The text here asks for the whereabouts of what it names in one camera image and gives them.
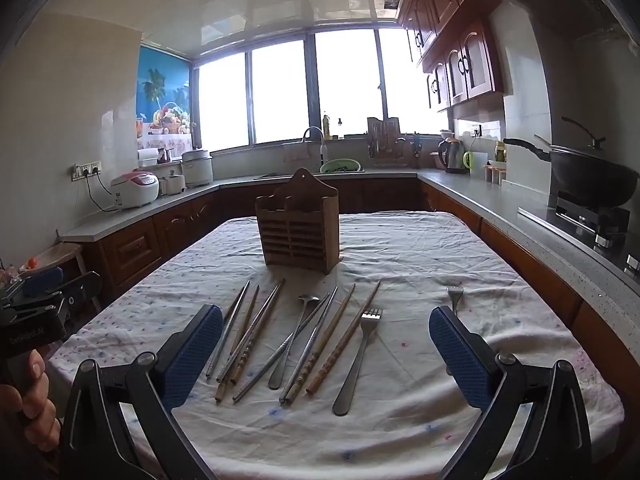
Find metal spoon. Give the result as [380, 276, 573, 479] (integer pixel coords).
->
[268, 294, 321, 391]

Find steel electric kettle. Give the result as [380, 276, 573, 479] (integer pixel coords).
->
[438, 136, 469, 174]

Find metal fork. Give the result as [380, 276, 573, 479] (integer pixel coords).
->
[446, 286, 466, 317]
[332, 308, 383, 417]

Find large white cooker pot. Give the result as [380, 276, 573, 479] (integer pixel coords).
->
[181, 148, 214, 188]

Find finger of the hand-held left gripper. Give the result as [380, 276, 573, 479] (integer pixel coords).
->
[59, 271, 103, 312]
[19, 266, 65, 297]

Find black wok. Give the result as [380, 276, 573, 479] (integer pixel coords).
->
[502, 137, 640, 208]

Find black wok lid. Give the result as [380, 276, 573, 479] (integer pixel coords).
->
[550, 116, 638, 166]

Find wooden base cabinets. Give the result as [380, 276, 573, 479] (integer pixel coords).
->
[80, 175, 640, 361]

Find white floral tablecloth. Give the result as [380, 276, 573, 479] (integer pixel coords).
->
[47, 211, 626, 480]

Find wooden wall cabinets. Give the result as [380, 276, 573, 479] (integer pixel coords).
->
[397, 0, 506, 113]

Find wall power socket strip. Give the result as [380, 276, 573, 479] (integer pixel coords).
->
[71, 161, 103, 181]

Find wooden utensil holder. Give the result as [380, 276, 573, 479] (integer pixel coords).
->
[255, 168, 345, 275]

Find small white appliance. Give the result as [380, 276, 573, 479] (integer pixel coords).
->
[159, 172, 186, 196]

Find green colander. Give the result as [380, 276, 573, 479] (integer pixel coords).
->
[319, 158, 362, 174]

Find wooden chopstick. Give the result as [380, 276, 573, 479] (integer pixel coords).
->
[215, 285, 261, 403]
[284, 283, 357, 406]
[306, 280, 381, 395]
[220, 278, 287, 388]

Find red white rice cooker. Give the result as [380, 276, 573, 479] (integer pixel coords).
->
[110, 171, 160, 210]

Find black power cable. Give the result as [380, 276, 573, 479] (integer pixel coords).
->
[82, 172, 121, 212]

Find chrome kitchen faucet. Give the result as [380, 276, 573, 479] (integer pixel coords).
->
[302, 126, 328, 173]

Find beach print roller blind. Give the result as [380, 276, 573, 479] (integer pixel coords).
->
[136, 44, 193, 136]

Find wooden cutting board rack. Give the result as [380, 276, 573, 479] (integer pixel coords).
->
[366, 116, 408, 168]

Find grey kitchen countertop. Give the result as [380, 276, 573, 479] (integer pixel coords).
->
[60, 167, 640, 356]

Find gas stove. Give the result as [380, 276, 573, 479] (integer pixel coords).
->
[520, 192, 640, 271]

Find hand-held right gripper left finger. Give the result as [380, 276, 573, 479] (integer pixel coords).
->
[59, 304, 224, 480]

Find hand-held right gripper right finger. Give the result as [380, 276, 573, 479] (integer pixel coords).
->
[428, 305, 594, 480]

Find metal chopstick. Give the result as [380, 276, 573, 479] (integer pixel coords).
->
[279, 286, 339, 403]
[205, 281, 251, 380]
[232, 294, 331, 403]

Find person's left hand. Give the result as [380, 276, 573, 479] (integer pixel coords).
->
[0, 347, 63, 453]

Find kitchen window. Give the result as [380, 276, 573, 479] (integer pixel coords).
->
[192, 27, 453, 153]

